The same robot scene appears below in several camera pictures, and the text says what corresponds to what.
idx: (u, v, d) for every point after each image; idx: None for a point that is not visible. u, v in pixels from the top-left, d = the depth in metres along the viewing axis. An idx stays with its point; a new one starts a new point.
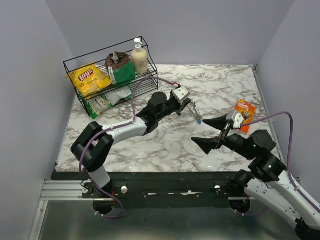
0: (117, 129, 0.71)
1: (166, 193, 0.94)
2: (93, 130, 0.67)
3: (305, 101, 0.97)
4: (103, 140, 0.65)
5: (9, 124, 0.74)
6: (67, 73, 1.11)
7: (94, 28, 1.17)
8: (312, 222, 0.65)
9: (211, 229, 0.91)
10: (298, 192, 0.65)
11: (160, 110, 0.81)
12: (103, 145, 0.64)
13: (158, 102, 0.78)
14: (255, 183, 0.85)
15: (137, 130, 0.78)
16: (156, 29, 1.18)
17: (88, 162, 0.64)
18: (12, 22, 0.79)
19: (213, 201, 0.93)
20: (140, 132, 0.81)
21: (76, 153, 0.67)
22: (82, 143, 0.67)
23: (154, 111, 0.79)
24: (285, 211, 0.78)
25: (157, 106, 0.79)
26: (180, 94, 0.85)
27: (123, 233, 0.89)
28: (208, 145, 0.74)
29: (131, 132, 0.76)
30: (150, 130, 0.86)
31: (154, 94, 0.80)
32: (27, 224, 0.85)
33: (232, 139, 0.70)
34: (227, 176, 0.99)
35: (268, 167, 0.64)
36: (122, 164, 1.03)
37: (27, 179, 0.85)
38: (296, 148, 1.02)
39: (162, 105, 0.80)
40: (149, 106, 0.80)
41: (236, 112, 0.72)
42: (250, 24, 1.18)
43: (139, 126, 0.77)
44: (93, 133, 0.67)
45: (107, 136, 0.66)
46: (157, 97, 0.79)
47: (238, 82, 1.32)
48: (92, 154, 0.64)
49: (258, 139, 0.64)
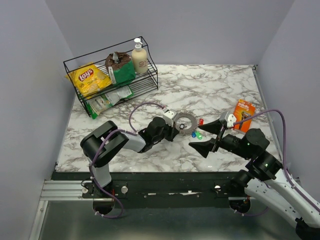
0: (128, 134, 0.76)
1: (166, 193, 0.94)
2: (110, 127, 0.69)
3: (305, 101, 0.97)
4: (119, 138, 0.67)
5: (8, 125, 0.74)
6: (67, 73, 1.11)
7: (94, 28, 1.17)
8: (310, 220, 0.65)
9: (210, 229, 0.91)
10: (295, 190, 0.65)
11: (158, 133, 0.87)
12: (121, 141, 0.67)
13: (158, 125, 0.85)
14: (254, 183, 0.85)
15: (137, 145, 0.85)
16: (156, 29, 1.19)
17: (103, 154, 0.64)
18: (12, 22, 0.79)
19: (213, 201, 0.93)
20: (138, 148, 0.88)
21: (88, 146, 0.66)
22: (96, 137, 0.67)
23: (153, 133, 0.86)
24: (285, 210, 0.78)
25: (156, 129, 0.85)
26: (170, 114, 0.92)
27: (124, 233, 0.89)
28: (206, 147, 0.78)
29: (134, 142, 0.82)
30: (145, 149, 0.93)
31: (156, 117, 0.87)
32: (27, 224, 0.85)
33: (227, 140, 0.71)
34: (227, 176, 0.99)
35: (264, 166, 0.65)
36: (122, 164, 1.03)
37: (27, 180, 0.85)
38: (296, 148, 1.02)
39: (161, 128, 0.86)
40: (149, 127, 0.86)
41: (229, 112, 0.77)
42: (251, 24, 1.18)
43: (141, 140, 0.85)
44: (109, 130, 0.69)
45: (123, 136, 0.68)
46: (158, 121, 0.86)
47: (238, 82, 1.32)
48: (108, 148, 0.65)
49: (252, 137, 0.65)
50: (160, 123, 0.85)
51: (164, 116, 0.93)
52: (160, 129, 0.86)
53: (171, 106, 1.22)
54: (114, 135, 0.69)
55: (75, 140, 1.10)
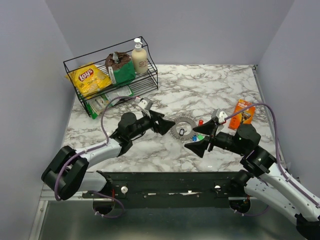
0: (91, 151, 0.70)
1: (166, 193, 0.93)
2: (66, 154, 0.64)
3: (305, 101, 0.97)
4: (75, 165, 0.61)
5: (9, 125, 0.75)
6: (67, 73, 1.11)
7: (94, 28, 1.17)
8: (307, 213, 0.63)
9: (210, 229, 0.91)
10: (289, 183, 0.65)
11: (132, 130, 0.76)
12: (77, 167, 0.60)
13: (128, 123, 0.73)
14: (254, 181, 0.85)
15: (112, 152, 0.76)
16: (156, 29, 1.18)
17: (64, 187, 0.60)
18: (11, 22, 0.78)
19: (213, 201, 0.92)
20: (115, 153, 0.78)
21: (50, 181, 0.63)
22: (55, 169, 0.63)
23: (126, 132, 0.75)
24: (284, 207, 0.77)
25: (128, 127, 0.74)
26: (142, 104, 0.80)
27: (124, 233, 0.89)
28: (200, 146, 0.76)
29: (107, 153, 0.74)
30: (124, 150, 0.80)
31: (124, 114, 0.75)
32: (27, 224, 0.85)
33: (221, 138, 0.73)
34: (228, 176, 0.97)
35: (257, 160, 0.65)
36: (122, 164, 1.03)
37: (27, 179, 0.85)
38: (297, 148, 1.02)
39: (133, 125, 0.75)
40: (119, 127, 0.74)
41: (220, 109, 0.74)
42: (251, 23, 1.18)
43: (114, 147, 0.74)
44: (66, 157, 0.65)
45: (80, 160, 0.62)
46: (127, 118, 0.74)
47: (238, 82, 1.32)
48: (67, 179, 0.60)
49: (242, 132, 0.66)
50: (130, 120, 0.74)
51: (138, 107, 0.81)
52: (133, 126, 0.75)
53: (171, 106, 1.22)
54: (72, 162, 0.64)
55: (75, 140, 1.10)
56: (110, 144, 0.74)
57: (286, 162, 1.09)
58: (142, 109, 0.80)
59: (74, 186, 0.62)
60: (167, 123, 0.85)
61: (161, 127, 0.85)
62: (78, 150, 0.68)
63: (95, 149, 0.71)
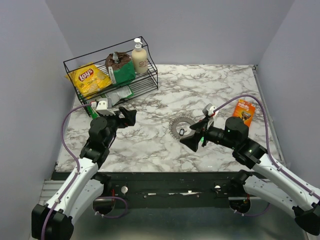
0: (64, 195, 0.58)
1: (166, 193, 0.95)
2: (40, 214, 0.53)
3: (305, 101, 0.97)
4: (56, 222, 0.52)
5: (9, 124, 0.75)
6: (67, 73, 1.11)
7: (95, 28, 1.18)
8: (300, 201, 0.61)
9: (210, 229, 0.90)
10: (281, 172, 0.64)
11: (105, 137, 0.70)
12: (59, 224, 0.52)
13: (100, 128, 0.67)
14: (253, 179, 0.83)
15: (90, 176, 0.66)
16: (156, 29, 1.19)
17: None
18: (12, 21, 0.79)
19: (213, 201, 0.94)
20: (93, 174, 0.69)
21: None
22: (38, 229, 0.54)
23: (99, 139, 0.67)
24: (282, 201, 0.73)
25: (101, 132, 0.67)
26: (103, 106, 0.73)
27: (124, 233, 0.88)
28: (193, 140, 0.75)
29: (83, 183, 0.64)
30: (103, 161, 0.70)
31: (91, 122, 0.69)
32: (26, 224, 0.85)
33: (212, 133, 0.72)
34: (227, 176, 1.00)
35: (248, 152, 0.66)
36: (122, 165, 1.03)
37: (27, 179, 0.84)
38: (297, 147, 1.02)
39: (105, 130, 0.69)
40: (91, 136, 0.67)
41: (210, 104, 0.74)
42: (250, 24, 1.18)
43: (88, 170, 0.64)
44: (42, 216, 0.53)
45: (59, 214, 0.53)
46: (96, 124, 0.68)
47: (238, 82, 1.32)
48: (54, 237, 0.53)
49: (231, 124, 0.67)
50: (101, 124, 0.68)
51: (99, 111, 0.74)
52: (105, 131, 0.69)
53: (171, 106, 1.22)
54: (52, 217, 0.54)
55: (75, 140, 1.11)
56: (82, 169, 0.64)
57: (286, 162, 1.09)
58: (106, 111, 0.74)
59: (66, 234, 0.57)
60: (131, 112, 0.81)
61: (129, 119, 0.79)
62: (50, 204, 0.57)
63: (69, 189, 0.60)
